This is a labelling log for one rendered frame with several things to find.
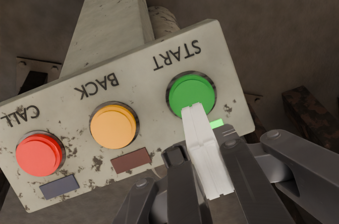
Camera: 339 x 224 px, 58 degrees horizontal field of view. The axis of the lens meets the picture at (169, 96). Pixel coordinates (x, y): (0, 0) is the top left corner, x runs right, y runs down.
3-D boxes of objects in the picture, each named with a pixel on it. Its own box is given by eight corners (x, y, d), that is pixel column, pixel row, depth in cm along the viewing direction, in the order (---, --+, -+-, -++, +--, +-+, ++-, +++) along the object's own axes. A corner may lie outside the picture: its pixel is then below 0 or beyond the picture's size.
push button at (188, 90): (218, 105, 28) (221, 111, 27) (178, 120, 29) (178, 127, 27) (203, 65, 27) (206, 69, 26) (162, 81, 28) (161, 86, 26)
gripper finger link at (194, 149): (222, 197, 15) (208, 202, 15) (205, 142, 22) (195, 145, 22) (201, 145, 15) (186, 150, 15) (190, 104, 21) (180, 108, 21)
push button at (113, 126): (143, 133, 29) (142, 141, 27) (105, 148, 29) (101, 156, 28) (126, 95, 28) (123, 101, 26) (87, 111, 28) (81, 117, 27)
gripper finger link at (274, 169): (227, 170, 13) (294, 146, 13) (210, 128, 18) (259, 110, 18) (238, 199, 13) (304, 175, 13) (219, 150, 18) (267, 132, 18)
